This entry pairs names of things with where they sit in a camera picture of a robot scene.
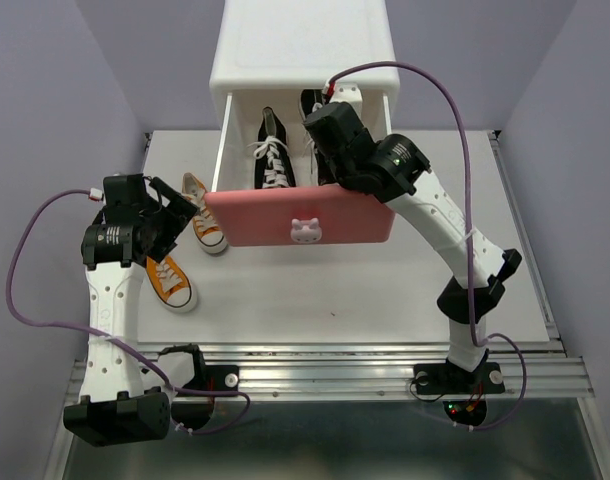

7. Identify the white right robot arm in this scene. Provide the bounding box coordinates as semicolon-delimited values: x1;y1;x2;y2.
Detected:
303;102;522;397

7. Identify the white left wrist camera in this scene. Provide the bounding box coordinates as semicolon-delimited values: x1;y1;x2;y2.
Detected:
86;172;121;203

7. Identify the black sneaker front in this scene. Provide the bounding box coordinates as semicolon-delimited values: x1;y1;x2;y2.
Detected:
251;106;296;189

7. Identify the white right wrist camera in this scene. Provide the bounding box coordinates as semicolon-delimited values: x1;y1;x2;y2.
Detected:
322;82;363;116

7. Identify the dark pink drawer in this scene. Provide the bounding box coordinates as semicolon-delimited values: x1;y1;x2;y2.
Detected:
203;93;397;248

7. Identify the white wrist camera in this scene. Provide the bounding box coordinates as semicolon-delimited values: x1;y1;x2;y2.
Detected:
322;82;363;116
86;172;121;203

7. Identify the aluminium mounting rail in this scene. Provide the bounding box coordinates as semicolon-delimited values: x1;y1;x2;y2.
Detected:
64;341;597;401

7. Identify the orange sneaker near cabinet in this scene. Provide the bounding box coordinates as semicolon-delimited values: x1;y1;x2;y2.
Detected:
181;172;228;255

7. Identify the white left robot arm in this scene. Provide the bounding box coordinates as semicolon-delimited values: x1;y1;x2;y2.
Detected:
63;174;240;447

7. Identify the white shoe cabinet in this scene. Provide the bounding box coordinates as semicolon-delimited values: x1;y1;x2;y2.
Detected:
209;1;395;190

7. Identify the orange sneaker front left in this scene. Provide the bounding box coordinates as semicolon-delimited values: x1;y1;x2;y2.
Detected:
146;255;198;314

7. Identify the black sneaker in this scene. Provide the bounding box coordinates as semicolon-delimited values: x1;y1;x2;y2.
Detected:
299;89;336;186
251;106;296;189

